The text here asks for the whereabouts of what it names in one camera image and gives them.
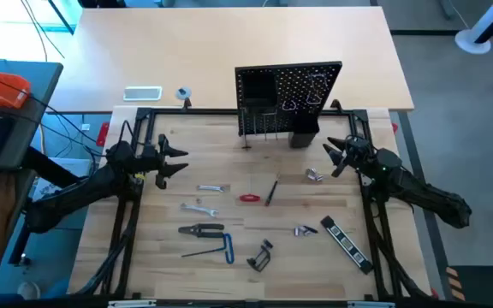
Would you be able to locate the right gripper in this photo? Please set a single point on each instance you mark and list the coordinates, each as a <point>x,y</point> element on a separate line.
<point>360,152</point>

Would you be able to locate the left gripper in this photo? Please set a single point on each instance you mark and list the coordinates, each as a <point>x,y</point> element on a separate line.
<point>148,159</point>

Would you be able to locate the small silver wrench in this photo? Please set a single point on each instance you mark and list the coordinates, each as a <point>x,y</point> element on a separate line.
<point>210,187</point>

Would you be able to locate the large silver wrench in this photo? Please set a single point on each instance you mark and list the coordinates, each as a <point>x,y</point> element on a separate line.
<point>197,209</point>

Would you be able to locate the black plastic clamp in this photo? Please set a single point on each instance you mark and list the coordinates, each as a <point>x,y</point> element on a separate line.
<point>253,263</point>

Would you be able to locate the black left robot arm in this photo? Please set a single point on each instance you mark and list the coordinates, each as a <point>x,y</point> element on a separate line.
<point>79,192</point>

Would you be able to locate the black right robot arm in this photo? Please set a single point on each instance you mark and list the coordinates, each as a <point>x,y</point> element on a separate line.
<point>422,192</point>

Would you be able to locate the small chrome socket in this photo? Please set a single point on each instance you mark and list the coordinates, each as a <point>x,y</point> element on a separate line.
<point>314,175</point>
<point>310,172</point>
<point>320,177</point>

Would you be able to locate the glossy black box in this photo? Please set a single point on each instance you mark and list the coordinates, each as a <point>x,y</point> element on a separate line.
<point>303,137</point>

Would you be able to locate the grey tape roll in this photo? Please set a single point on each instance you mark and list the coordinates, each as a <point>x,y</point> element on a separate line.
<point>183,92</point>

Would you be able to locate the black perforated pegboard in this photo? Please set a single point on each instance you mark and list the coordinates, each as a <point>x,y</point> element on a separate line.
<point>293,85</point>

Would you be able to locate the long black screwdriver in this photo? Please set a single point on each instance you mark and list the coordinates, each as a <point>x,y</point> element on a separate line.
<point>271,194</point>

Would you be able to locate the short black screwdriver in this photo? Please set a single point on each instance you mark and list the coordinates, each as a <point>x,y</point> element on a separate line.
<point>313,229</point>

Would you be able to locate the black spirit level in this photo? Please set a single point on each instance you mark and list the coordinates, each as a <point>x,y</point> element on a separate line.
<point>346,244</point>

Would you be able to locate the black pegboard bin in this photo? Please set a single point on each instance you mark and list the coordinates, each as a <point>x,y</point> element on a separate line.
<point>258,90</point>

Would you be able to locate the beige desk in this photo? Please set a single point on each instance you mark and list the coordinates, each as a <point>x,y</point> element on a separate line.
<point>186,51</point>

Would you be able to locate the grey side table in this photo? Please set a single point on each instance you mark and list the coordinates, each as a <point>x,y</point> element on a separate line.
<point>41,81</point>

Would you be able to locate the white floor stand pole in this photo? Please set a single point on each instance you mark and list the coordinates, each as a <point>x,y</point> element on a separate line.
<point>473,40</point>

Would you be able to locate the yellow black hazard tape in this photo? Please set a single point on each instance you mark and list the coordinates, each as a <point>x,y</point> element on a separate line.
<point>453,282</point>

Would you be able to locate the orange plastic case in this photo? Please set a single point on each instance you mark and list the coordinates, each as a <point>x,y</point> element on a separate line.
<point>0,88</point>

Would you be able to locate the black aluminium table frame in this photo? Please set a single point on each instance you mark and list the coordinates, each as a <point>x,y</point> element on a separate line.
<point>195,111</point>

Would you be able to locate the silver metal rail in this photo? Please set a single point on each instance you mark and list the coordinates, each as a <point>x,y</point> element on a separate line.
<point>131,304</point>
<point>370,304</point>

